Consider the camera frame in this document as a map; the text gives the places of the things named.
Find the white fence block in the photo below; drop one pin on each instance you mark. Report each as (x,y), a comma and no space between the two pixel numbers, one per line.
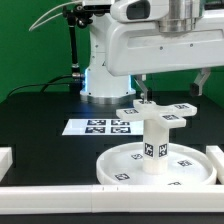
(6,160)
(216,156)

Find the white marker sheet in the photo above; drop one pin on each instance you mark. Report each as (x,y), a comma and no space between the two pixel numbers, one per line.
(93,127)

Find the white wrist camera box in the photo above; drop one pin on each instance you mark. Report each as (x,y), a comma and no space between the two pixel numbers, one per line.
(126,11)

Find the white left fence block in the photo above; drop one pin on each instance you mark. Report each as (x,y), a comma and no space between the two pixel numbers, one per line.
(6,160)

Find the white round table top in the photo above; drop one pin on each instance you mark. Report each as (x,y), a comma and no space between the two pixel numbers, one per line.
(129,164)

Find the white front fence bar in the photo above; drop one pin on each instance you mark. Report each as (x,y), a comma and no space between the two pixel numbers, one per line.
(112,198)

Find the white right fence block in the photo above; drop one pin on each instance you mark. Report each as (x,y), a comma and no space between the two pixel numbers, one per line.
(216,156)

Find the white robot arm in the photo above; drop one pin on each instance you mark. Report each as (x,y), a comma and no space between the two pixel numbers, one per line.
(181,18)

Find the white cross-shaped table base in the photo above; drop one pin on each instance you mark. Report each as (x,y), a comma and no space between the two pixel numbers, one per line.
(171,116)

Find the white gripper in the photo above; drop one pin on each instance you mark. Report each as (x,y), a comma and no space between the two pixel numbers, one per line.
(140,48)

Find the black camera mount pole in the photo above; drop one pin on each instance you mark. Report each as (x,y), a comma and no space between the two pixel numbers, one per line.
(76,17)

